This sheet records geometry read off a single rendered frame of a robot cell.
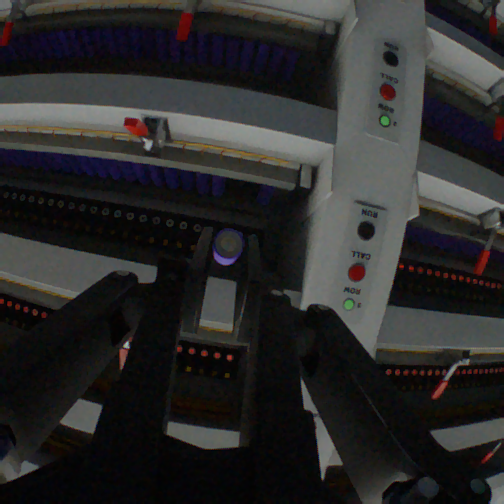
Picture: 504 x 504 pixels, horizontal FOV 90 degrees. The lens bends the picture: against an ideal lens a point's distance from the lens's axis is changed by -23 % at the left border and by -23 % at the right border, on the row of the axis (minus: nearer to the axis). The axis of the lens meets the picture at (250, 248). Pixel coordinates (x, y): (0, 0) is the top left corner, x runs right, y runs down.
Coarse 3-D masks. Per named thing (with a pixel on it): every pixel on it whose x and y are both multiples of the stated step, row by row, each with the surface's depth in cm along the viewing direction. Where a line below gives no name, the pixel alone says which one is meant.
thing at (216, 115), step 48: (0, 96) 27; (48, 96) 27; (96, 96) 28; (144, 96) 28; (192, 96) 29; (240, 96) 30; (240, 144) 33; (288, 144) 31; (48, 192) 44; (96, 192) 45; (288, 192) 43
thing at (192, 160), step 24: (0, 144) 31; (24, 144) 32; (48, 144) 32; (72, 144) 32; (96, 144) 33; (120, 144) 33; (192, 144) 32; (192, 168) 34; (216, 168) 34; (240, 168) 34; (264, 168) 34; (288, 168) 35
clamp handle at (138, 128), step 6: (126, 120) 23; (132, 120) 23; (138, 120) 23; (126, 126) 23; (132, 126) 23; (138, 126) 24; (144, 126) 25; (132, 132) 25; (138, 132) 25; (144, 132) 26; (144, 138) 29; (150, 138) 29; (144, 144) 30; (150, 144) 30; (150, 150) 30
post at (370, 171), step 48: (384, 0) 27; (336, 96) 32; (336, 144) 30; (384, 144) 30; (336, 192) 31; (384, 192) 31; (288, 240) 45; (336, 240) 31; (384, 240) 32; (288, 288) 40; (384, 288) 32
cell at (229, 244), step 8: (224, 232) 19; (232, 232) 19; (216, 240) 19; (224, 240) 19; (232, 240) 19; (240, 240) 19; (216, 248) 19; (224, 248) 19; (232, 248) 19; (240, 248) 19; (216, 256) 21; (224, 256) 19; (232, 256) 19; (224, 264) 25
